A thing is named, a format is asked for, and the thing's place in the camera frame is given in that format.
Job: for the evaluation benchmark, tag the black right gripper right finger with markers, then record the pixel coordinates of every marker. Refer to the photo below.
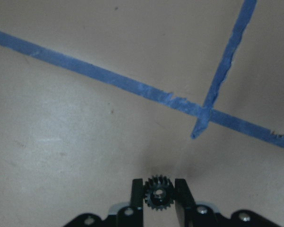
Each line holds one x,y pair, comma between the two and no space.
184,202

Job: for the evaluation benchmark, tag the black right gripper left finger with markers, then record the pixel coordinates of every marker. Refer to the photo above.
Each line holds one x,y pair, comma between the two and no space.
136,202

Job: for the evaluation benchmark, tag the small black bearing gear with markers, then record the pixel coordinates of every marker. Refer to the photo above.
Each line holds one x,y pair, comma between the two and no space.
158,192

